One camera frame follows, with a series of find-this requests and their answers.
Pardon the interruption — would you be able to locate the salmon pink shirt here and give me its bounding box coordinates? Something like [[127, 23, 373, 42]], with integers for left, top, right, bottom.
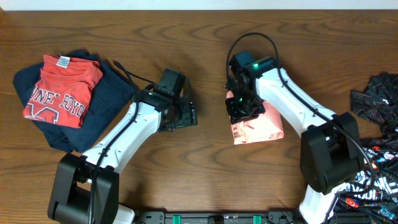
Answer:
[[231, 101, 284, 145]]

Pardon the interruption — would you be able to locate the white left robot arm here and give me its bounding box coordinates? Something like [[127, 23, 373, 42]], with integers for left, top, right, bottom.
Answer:
[[47, 90, 197, 224]]

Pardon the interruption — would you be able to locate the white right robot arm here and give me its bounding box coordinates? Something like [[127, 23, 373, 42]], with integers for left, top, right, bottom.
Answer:
[[226, 52, 365, 223]]

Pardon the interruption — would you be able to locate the navy folded garment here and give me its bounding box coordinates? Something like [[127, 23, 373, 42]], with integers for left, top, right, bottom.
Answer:
[[13, 50, 134, 153]]

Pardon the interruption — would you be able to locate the red folded printed t-shirt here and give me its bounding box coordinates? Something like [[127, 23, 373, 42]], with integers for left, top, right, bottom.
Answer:
[[23, 55, 103, 129]]

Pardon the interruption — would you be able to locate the black printed t-shirt pile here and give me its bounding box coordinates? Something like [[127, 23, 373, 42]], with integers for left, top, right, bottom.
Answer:
[[334, 72, 397, 223]]

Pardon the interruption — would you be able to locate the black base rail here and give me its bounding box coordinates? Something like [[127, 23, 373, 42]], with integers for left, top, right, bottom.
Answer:
[[124, 202, 371, 224]]

